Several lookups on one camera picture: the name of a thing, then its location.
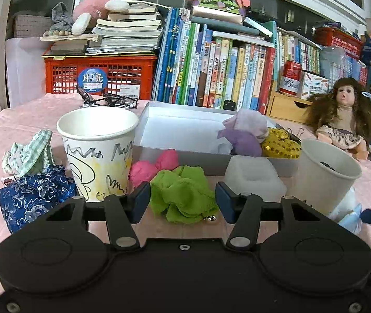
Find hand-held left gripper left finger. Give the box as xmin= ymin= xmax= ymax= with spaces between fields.
xmin=45 ymin=181 xmax=152 ymax=252

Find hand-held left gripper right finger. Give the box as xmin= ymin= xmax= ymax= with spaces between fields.
xmin=216 ymin=183 xmax=324 ymax=252

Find blue face mask pack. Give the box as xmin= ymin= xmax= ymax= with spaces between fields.
xmin=329 ymin=186 xmax=364 ymax=234

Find pink scrunchie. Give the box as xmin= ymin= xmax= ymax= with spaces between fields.
xmin=128 ymin=149 xmax=180 ymax=190

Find white scrunchie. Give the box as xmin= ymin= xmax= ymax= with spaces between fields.
xmin=225 ymin=155 xmax=287 ymax=200

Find green scrunchie with bell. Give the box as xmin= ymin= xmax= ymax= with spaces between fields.
xmin=149 ymin=165 xmax=220 ymax=225

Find white paper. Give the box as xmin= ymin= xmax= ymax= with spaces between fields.
xmin=216 ymin=139 xmax=235 ymax=154

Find gold sequin pouch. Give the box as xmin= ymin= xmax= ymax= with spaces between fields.
xmin=262 ymin=137 xmax=303 ymax=160
xmin=266 ymin=127 xmax=292 ymax=141

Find grey cardboard box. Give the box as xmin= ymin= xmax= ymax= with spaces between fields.
xmin=133 ymin=101 xmax=303 ymax=177

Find white fluffy sock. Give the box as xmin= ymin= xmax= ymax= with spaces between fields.
xmin=222 ymin=107 xmax=269 ymax=139

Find blue patterned fabric pouch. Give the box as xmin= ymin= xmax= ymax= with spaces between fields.
xmin=0 ymin=165 xmax=78 ymax=234

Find green checkered cloth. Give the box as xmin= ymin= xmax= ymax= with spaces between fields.
xmin=1 ymin=129 xmax=63 ymax=183

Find paper cup with black scribble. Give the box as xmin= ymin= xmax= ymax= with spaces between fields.
xmin=57 ymin=107 xmax=140 ymax=203

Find paper cup with blue scribble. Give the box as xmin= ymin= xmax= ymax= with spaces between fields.
xmin=291 ymin=138 xmax=363 ymax=217

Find small black object in cup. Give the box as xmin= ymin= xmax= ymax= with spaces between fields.
xmin=317 ymin=161 xmax=339 ymax=172

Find black binder clips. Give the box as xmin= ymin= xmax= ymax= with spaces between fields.
xmin=286 ymin=127 xmax=305 ymax=142

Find wooden drawer box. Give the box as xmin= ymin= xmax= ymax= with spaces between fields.
xmin=265 ymin=80 xmax=315 ymax=124

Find brown-haired doll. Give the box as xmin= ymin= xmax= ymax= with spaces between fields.
xmin=303 ymin=77 xmax=371 ymax=162

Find row of upright books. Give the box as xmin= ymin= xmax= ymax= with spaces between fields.
xmin=152 ymin=7 xmax=277 ymax=115

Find red beer can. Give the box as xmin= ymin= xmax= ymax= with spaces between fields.
xmin=278 ymin=60 xmax=303 ymax=97

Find white carton with coloured print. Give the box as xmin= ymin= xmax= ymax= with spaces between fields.
xmin=296 ymin=70 xmax=331 ymax=100

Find red plastic basket with sticker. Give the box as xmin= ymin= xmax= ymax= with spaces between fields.
xmin=42 ymin=47 xmax=158 ymax=100

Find row of slim colourful books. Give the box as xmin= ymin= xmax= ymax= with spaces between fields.
xmin=275 ymin=28 xmax=371 ymax=103

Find stack of lying books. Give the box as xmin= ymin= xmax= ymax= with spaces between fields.
xmin=40 ymin=3 xmax=165 ymax=56

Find white translucent storage bin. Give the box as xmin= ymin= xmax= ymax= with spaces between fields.
xmin=5 ymin=37 xmax=46 ymax=108

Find small red plastic basket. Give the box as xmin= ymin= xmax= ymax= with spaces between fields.
xmin=314 ymin=26 xmax=365 ymax=59

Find pink plush rabbit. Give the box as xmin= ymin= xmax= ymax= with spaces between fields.
xmin=71 ymin=0 xmax=130 ymax=36

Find grey cloth toy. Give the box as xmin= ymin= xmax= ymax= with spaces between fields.
xmin=50 ymin=2 xmax=74 ymax=33

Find grey grid-pattern box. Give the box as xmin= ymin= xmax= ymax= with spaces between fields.
xmin=12 ymin=15 xmax=55 ymax=40

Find black wire model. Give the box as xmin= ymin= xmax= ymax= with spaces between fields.
xmin=76 ymin=85 xmax=97 ymax=107
xmin=102 ymin=92 xmax=140 ymax=110

